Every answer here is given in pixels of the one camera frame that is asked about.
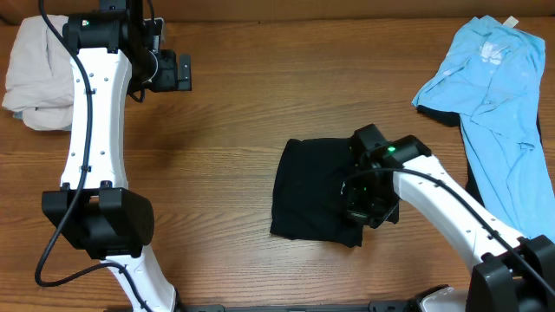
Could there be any black t-shirt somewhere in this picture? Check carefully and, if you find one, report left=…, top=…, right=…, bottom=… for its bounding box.
left=270, top=138, right=363, bottom=248

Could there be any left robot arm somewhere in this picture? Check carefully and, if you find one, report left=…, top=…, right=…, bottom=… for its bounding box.
left=42, top=0, right=192, bottom=311

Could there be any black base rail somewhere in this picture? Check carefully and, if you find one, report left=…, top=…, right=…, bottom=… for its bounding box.
left=180, top=300, right=420, bottom=312

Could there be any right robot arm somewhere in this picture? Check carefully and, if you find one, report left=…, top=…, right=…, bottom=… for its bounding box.
left=341, top=125, right=554, bottom=312

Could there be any light blue t-shirt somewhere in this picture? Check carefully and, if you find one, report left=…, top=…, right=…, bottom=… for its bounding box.
left=412, top=16, right=554, bottom=238

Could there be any dark garment under blue shirt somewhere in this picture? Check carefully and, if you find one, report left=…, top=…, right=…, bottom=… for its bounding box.
left=416, top=106, right=484, bottom=205

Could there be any white folded garment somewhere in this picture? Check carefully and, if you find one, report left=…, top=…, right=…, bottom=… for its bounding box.
left=2, top=16, right=74, bottom=131

